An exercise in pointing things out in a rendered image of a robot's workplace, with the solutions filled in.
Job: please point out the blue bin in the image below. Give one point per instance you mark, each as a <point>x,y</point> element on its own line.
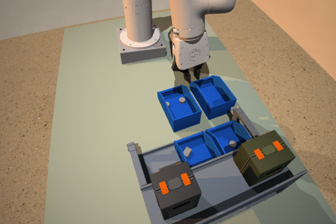
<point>229,131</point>
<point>213,95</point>
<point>202,145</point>
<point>180,115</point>

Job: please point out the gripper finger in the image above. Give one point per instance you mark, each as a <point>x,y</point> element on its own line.
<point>187,75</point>
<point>196,71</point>

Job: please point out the grey metal shelf frame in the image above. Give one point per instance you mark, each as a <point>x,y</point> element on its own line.
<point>225,192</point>

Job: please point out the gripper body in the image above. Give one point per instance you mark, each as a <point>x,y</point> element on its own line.
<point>190,52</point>

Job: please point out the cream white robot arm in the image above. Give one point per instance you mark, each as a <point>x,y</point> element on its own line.
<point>188,20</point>

